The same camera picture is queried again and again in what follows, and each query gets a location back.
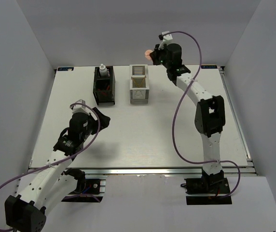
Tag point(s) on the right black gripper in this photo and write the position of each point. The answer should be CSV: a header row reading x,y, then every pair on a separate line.
x,y
155,54

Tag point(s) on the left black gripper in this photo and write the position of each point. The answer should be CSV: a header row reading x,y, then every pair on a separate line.
x,y
104,119

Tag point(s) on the pink round powder puff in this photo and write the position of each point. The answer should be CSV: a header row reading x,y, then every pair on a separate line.
x,y
147,54

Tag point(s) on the white dropper bottle blue base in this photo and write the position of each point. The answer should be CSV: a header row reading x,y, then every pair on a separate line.
x,y
103,70

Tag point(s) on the gold makeup pencil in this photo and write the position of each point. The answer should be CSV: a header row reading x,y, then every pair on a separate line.
x,y
139,81

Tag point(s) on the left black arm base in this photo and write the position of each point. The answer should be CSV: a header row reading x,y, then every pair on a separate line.
x,y
88,189

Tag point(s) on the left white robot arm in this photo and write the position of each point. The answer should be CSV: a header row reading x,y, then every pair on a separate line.
x,y
28,210

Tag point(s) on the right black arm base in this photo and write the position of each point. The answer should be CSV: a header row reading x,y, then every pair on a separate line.
x,y
198,194

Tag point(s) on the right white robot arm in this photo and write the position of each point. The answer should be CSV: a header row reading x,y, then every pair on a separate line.
x,y
209,117

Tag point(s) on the white slotted organizer box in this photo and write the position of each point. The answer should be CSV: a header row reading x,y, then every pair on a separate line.
x,y
139,95

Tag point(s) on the black slotted organizer box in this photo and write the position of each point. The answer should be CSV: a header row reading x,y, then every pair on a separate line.
x,y
99,85

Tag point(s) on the blue label sticker right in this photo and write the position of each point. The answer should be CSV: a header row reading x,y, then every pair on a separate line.
x,y
209,67

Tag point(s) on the blue label sticker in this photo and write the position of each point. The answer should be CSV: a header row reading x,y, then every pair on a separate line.
x,y
65,69
209,67

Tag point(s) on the blue label sticker left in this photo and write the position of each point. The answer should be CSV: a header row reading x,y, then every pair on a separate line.
x,y
65,69

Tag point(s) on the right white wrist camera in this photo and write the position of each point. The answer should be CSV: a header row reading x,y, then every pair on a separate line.
x,y
165,38

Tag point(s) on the aluminium table rail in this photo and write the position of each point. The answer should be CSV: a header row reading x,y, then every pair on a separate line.
x,y
227,170

